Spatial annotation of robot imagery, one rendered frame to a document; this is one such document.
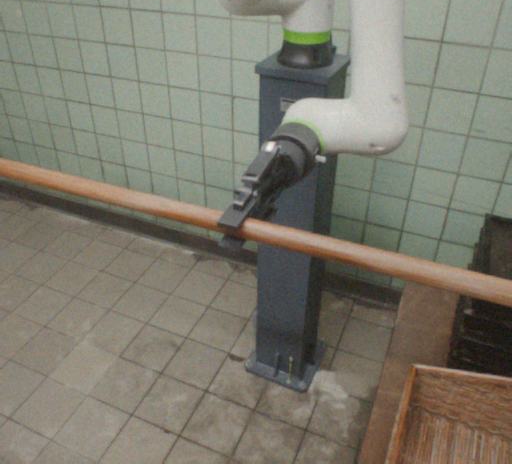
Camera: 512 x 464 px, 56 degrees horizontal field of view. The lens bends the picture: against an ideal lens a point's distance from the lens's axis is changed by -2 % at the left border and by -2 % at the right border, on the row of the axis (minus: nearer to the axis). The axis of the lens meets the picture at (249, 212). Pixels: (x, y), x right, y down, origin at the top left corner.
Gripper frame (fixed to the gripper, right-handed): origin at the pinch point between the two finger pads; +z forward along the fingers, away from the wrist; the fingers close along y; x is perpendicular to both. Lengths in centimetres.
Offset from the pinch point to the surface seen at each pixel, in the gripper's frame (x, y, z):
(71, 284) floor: 123, 120, -75
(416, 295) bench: -28, 62, -66
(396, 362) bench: -27, 62, -38
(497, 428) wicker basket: -50, 57, -25
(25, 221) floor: 183, 120, -107
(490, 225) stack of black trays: -40, 29, -60
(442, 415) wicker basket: -39, 59, -25
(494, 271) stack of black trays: -42, 30, -43
